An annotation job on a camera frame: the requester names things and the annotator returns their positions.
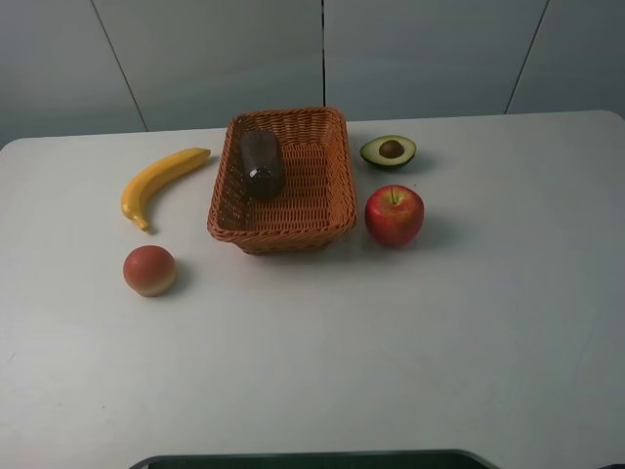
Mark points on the orange round bun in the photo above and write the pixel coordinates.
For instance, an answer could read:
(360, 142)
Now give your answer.
(150, 270)

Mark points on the halved avocado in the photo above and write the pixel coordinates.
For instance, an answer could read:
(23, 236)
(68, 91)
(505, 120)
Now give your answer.
(389, 152)

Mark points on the brown wicker basket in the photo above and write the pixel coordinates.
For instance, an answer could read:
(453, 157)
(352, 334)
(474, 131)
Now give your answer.
(318, 203)

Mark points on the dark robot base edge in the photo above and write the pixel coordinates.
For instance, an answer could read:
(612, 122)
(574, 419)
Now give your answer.
(425, 458)

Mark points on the yellow banana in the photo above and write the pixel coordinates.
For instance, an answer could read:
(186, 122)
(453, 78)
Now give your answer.
(139, 191)

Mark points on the red apple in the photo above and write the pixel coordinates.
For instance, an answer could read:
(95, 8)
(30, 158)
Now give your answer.
(394, 215)

